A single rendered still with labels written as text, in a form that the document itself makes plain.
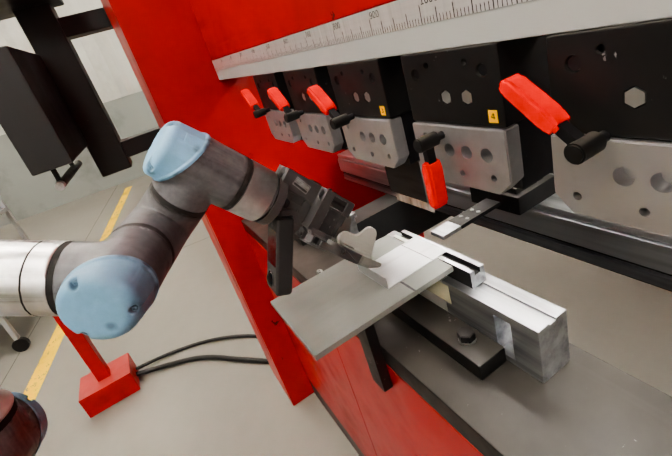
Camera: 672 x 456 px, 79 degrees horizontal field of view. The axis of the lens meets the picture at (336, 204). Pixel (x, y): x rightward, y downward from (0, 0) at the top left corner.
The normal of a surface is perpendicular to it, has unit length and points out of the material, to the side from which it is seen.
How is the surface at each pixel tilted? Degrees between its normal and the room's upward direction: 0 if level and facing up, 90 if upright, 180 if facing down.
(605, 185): 90
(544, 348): 90
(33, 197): 90
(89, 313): 90
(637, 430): 0
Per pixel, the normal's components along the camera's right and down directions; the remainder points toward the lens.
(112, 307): 0.07, 0.38
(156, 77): 0.48, 0.22
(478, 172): -0.83, 0.42
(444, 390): -0.28, -0.88
